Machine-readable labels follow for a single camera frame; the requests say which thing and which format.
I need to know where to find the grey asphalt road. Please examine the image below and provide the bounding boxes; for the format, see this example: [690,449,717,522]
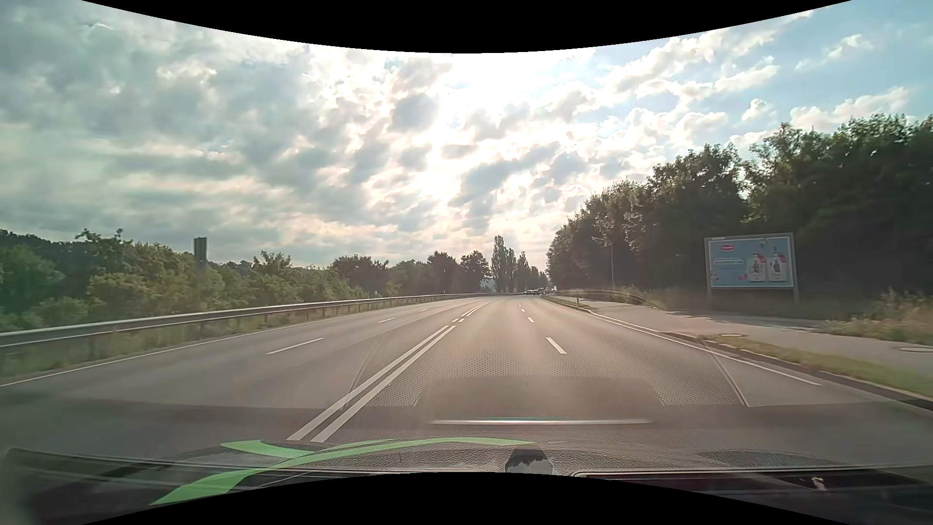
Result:
[0,293,933,468]

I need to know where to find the road markings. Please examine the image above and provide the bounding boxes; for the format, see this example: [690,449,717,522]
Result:
[0,295,823,443]

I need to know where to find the car's own bonnet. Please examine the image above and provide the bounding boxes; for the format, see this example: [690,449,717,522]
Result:
[0,436,933,525]

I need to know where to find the blue billboard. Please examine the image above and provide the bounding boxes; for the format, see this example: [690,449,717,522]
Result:
[704,232,800,301]

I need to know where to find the grey paved path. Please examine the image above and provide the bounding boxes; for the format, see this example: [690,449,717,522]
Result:
[579,299,933,379]

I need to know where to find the row of trees and bushes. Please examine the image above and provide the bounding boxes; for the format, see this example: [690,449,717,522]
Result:
[0,228,549,333]

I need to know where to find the grass verge strip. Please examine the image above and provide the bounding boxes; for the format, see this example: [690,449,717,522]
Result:
[543,295,933,400]

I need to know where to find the grass verge with weeds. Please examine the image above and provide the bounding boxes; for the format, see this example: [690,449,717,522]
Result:
[634,286,933,347]

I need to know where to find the lamp post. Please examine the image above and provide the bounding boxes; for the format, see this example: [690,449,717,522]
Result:
[592,235,615,290]

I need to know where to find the curved metal guard rail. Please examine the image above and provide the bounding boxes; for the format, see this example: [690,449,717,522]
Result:
[555,289,650,306]

